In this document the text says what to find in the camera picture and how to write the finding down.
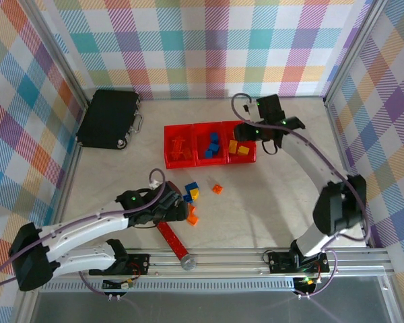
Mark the red plastic bin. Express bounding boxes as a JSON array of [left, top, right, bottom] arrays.
[[222, 120, 258, 166], [192, 122, 228, 168], [164, 124, 197, 170]]

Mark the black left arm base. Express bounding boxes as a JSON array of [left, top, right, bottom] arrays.
[[123, 252, 152, 275]]

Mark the black hard case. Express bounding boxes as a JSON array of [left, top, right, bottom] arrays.
[[75, 89, 145, 151]]

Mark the aluminium frame post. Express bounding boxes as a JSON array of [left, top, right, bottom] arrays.
[[323, 0, 389, 106], [29, 0, 89, 106]]

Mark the grey metal panel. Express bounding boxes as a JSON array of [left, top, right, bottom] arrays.
[[30, 289, 391, 323]]

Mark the small circuit board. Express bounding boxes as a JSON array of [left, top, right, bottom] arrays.
[[102, 277, 136, 291], [294, 275, 318, 292]]

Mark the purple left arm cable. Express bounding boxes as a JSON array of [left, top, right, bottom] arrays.
[[0, 168, 168, 290]]

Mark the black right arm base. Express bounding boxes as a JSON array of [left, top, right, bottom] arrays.
[[267, 250, 331, 274]]

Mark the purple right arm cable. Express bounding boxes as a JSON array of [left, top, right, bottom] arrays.
[[230, 93, 373, 246]]

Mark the aluminium mounting rail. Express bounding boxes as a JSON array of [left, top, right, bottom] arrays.
[[15, 248, 397, 297]]

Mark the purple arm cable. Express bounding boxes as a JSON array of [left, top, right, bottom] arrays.
[[0, 168, 168, 290], [230, 93, 373, 246]]

